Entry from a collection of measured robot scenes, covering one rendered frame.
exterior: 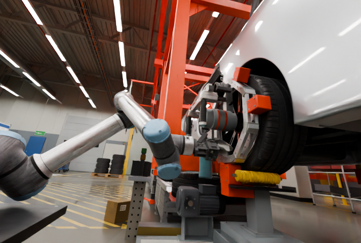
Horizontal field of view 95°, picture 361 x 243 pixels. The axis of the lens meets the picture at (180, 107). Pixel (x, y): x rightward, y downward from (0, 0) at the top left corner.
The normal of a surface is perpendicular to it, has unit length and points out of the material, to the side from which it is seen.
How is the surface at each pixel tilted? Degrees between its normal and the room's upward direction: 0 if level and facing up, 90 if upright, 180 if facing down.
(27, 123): 90
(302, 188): 90
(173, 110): 90
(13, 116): 90
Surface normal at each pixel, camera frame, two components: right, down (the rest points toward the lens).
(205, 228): 0.19, -0.34
